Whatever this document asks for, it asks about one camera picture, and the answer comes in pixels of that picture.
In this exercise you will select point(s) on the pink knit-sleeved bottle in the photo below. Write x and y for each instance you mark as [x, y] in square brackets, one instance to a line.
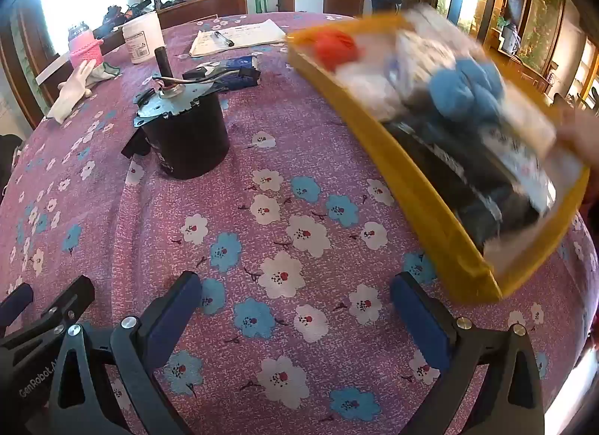
[85, 49]

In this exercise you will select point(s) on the blue cloth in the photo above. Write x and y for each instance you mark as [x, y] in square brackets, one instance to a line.
[463, 88]

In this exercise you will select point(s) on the grey thermos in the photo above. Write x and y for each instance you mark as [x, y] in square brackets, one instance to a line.
[510, 39]

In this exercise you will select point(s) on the blue tissue pack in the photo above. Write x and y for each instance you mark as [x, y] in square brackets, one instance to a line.
[241, 73]

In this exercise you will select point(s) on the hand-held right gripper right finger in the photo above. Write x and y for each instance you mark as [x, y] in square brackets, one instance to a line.
[417, 322]

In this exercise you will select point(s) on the black packet with white contents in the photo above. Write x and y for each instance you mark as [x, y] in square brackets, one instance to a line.
[449, 168]

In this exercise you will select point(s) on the white plastic bag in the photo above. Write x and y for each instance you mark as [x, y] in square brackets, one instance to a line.
[435, 42]

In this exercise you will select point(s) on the white plastic jar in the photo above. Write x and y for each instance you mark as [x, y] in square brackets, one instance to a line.
[142, 37]

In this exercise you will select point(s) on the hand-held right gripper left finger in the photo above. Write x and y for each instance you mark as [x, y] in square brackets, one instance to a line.
[174, 318]

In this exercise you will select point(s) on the yellow cardboard tray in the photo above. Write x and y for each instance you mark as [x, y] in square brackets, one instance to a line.
[421, 201]

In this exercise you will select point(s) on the black cylindrical motor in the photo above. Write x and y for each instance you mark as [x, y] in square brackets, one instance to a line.
[187, 135]

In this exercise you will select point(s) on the wooden cabinet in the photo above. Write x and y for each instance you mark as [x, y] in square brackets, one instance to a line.
[529, 72]

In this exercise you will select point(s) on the black bag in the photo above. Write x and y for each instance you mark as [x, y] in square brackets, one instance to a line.
[7, 154]

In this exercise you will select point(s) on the wooden sideboard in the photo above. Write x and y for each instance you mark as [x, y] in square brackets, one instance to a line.
[206, 7]

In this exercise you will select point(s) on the purple floral tablecloth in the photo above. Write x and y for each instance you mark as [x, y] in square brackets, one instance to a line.
[304, 135]

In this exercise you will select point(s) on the landscape painting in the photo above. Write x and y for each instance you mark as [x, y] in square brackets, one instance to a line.
[543, 18]

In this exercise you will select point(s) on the small orange-red object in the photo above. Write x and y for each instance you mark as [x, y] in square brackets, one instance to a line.
[333, 47]

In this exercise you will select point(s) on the white glove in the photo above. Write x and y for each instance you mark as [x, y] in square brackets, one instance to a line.
[75, 86]

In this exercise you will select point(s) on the white tissue pack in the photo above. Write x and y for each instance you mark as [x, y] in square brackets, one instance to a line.
[369, 88]

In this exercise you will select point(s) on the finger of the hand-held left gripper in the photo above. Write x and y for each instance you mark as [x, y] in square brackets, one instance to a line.
[70, 295]
[15, 304]

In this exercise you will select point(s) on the white paper sheets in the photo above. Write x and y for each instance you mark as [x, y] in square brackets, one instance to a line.
[248, 35]

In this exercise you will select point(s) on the black pen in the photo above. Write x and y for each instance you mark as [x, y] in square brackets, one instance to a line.
[223, 38]

